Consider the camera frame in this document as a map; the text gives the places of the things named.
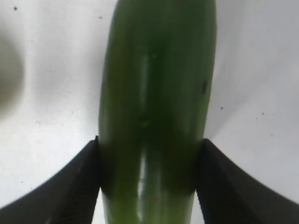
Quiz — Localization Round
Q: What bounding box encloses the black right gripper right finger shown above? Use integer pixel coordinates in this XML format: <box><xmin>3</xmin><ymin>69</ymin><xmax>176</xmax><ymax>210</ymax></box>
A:
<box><xmin>195</xmin><ymin>139</ymin><xmax>299</xmax><ymax>224</ymax></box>

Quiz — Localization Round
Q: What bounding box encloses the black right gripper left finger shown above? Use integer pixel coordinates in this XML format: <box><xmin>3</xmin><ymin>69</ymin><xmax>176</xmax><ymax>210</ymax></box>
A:
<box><xmin>0</xmin><ymin>139</ymin><xmax>101</xmax><ymax>224</ymax></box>

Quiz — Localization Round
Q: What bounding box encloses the dark green cucumber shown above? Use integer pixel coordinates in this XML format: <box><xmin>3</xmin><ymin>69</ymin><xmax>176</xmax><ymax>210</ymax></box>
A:
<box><xmin>99</xmin><ymin>0</ymin><xmax>217</xmax><ymax>224</ymax></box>

